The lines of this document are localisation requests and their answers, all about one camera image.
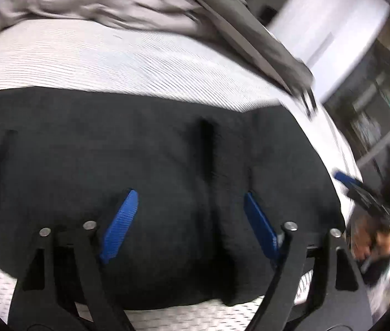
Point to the dark grey sleeping bag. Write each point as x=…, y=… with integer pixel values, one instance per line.
x=249, y=37

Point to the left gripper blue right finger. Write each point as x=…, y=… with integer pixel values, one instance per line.
x=263, y=230

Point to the white sheer curtain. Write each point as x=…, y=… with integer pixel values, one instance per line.
x=329, y=36

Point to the dark open wardrobe shelf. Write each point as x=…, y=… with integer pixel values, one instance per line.
x=360, y=106

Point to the white honeycomb mattress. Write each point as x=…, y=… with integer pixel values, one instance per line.
x=83, y=55

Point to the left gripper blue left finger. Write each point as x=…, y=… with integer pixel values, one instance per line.
x=114, y=225

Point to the black pants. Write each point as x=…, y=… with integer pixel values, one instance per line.
x=68, y=156

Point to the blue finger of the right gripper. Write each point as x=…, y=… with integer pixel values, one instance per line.
x=346, y=179

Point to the person right hand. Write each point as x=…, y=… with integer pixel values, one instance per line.
x=369, y=239

